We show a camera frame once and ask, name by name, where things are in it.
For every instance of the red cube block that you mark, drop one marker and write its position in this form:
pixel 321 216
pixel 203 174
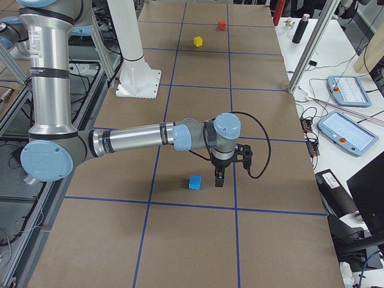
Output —
pixel 222 25

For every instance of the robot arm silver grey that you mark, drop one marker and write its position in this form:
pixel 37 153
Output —
pixel 14 33
pixel 56 147

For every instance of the orange black electronics box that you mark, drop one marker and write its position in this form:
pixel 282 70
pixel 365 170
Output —
pixel 306 125

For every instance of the red cylinder bottle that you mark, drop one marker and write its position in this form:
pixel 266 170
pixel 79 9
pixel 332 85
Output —
pixel 279 8

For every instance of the wooden board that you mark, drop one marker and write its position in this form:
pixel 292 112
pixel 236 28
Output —
pixel 372 54

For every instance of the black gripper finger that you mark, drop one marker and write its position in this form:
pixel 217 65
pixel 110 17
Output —
pixel 222 176
pixel 217 178

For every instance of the aluminium frame post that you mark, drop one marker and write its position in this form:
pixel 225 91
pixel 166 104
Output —
pixel 319 29

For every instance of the white pedestal column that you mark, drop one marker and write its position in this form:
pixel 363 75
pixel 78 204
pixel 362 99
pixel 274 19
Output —
pixel 137 79

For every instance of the near teach pendant tablet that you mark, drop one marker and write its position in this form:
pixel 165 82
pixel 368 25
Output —
pixel 347 134

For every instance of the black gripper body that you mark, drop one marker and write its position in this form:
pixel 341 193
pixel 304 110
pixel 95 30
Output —
pixel 221 164

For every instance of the thin metal rod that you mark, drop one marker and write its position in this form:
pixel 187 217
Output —
pixel 352 112

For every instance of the black water bottle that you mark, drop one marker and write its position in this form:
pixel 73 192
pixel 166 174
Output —
pixel 302 25

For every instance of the black monitor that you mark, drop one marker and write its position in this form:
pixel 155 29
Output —
pixel 366 187

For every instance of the far teach pendant tablet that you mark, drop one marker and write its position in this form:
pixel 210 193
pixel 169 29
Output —
pixel 348 91

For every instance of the small black square pad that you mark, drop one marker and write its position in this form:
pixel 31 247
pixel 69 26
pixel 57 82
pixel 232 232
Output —
pixel 313 63

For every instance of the teach pendant tablet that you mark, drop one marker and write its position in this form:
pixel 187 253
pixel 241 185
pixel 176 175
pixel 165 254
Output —
pixel 347 134
pixel 348 91

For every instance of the blue cube block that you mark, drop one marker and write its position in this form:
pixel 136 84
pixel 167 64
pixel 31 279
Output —
pixel 195 182

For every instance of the yellow cube block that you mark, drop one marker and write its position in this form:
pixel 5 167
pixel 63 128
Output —
pixel 198 41

